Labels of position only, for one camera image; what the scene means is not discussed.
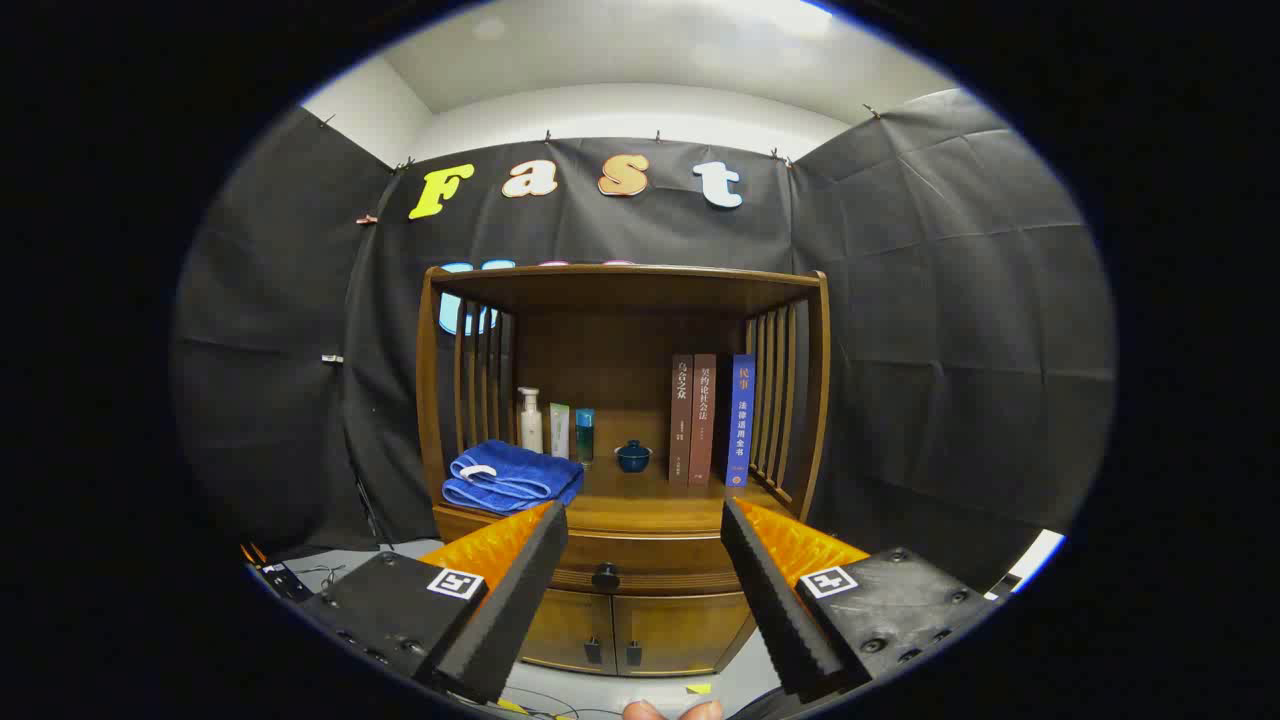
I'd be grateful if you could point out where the wooden cabinet door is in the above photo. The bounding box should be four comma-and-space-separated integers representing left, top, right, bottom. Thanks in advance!
612, 593, 753, 676
520, 588, 614, 673

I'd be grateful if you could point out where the black electronic device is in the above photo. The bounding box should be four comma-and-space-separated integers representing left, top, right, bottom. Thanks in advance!
245, 560, 316, 601

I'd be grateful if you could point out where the blue folded towel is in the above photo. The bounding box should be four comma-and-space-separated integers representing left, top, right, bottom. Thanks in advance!
441, 439, 586, 516

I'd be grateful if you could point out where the reddish brown book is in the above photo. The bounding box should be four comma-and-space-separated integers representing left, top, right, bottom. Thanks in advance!
689, 353, 718, 488

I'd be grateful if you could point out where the dark brown book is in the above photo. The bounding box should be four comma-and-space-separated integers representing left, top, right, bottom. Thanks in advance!
668, 354, 695, 487

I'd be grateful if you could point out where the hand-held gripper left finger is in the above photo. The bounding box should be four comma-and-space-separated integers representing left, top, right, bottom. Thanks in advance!
300, 500, 569, 705

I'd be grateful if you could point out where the black backdrop cloth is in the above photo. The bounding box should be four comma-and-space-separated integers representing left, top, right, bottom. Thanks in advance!
172, 88, 1117, 591

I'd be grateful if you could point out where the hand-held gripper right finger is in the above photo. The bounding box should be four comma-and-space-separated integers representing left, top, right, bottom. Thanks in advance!
720, 497, 1001, 701

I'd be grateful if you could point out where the wooden countertop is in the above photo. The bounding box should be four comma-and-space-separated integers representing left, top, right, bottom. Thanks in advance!
445, 455, 796, 536

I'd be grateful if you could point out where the wooden cabinet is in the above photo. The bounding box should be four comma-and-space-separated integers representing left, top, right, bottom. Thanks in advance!
415, 263, 831, 678

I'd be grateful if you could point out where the wooden drawer with black knob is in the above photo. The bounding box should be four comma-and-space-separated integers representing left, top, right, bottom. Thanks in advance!
433, 503, 801, 598

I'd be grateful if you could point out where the blue book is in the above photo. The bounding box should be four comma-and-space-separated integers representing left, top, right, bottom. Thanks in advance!
726, 354, 758, 488

